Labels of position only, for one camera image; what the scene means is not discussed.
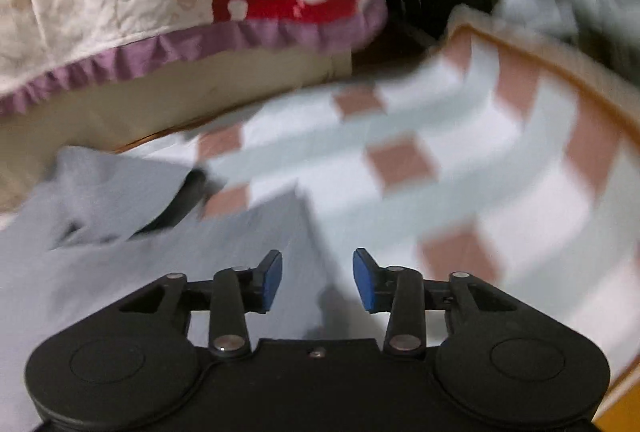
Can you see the beige bed frame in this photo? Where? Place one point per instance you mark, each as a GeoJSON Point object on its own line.
{"type": "Point", "coordinates": [150, 102]}

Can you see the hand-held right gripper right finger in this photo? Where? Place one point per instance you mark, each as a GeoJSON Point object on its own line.
{"type": "Point", "coordinates": [365, 282]}

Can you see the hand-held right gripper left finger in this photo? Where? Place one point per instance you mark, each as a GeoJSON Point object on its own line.
{"type": "Point", "coordinates": [270, 282]}

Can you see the checkered cartoon rug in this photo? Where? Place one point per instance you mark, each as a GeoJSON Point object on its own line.
{"type": "Point", "coordinates": [450, 187]}

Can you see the grey pants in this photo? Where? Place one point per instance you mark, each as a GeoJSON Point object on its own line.
{"type": "Point", "coordinates": [125, 262]}

